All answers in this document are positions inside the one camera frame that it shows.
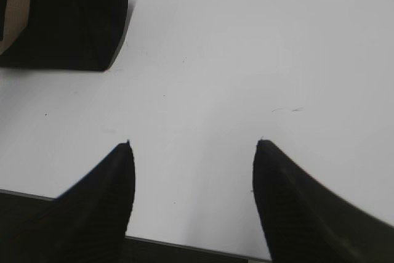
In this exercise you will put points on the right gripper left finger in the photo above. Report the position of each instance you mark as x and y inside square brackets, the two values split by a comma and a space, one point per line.
[87, 223]

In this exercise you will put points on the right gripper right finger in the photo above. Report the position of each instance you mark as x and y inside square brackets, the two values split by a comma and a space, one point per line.
[303, 221]

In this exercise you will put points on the black tote bag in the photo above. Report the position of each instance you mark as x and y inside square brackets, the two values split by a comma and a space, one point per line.
[81, 35]

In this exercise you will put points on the tan front bag handle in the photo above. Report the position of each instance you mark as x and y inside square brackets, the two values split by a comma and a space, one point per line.
[14, 19]

